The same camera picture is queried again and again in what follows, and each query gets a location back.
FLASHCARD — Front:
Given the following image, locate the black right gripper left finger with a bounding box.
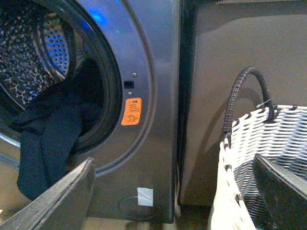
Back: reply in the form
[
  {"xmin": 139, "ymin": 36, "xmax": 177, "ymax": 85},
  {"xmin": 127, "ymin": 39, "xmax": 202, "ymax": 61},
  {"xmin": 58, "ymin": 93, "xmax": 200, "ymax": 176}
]
[{"xmin": 0, "ymin": 158, "xmax": 95, "ymax": 230}]

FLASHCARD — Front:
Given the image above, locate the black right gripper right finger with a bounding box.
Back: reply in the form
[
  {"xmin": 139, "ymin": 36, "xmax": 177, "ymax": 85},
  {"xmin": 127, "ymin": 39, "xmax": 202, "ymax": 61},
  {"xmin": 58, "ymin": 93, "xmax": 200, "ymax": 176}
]
[{"xmin": 253, "ymin": 154, "xmax": 307, "ymax": 230}]

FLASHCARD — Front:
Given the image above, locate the dark navy knit garment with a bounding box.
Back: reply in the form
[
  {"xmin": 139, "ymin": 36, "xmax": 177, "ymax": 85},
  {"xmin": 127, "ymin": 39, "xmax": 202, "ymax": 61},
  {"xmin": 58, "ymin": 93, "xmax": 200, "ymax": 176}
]
[{"xmin": 12, "ymin": 59, "xmax": 103, "ymax": 201}]

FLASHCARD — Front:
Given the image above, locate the grey front-load washing machine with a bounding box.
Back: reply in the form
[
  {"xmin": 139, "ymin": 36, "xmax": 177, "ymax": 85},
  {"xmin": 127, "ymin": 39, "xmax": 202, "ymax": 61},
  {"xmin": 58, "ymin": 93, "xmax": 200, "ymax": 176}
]
[{"xmin": 0, "ymin": 0, "xmax": 182, "ymax": 223}]

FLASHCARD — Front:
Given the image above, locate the white woven laundry basket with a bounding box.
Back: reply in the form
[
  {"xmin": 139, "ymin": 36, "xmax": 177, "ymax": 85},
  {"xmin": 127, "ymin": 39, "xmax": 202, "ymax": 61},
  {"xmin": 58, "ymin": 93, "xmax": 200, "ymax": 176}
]
[{"xmin": 208, "ymin": 105, "xmax": 307, "ymax": 230}]

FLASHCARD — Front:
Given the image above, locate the white tape patch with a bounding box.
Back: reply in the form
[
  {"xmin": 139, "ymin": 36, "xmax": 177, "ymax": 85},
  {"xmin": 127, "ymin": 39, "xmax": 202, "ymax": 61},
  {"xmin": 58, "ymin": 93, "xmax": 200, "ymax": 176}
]
[{"xmin": 137, "ymin": 187, "xmax": 154, "ymax": 207}]

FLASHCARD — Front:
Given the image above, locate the orange warning sticker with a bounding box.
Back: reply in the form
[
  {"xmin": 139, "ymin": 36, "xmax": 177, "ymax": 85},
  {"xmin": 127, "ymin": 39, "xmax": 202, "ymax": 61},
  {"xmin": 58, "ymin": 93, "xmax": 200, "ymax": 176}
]
[{"xmin": 121, "ymin": 98, "xmax": 142, "ymax": 126}]

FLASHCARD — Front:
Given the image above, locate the dark grey side cabinet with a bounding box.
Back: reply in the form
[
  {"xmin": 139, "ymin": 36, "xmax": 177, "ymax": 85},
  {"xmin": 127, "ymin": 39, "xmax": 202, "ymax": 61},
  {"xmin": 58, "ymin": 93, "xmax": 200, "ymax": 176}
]
[{"xmin": 180, "ymin": 0, "xmax": 307, "ymax": 206}]

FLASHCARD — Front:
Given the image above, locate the black wrapped basket handle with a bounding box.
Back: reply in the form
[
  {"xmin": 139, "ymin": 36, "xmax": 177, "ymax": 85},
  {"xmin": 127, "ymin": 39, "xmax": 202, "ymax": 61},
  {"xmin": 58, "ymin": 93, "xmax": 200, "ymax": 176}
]
[{"xmin": 221, "ymin": 67, "xmax": 279, "ymax": 138}]

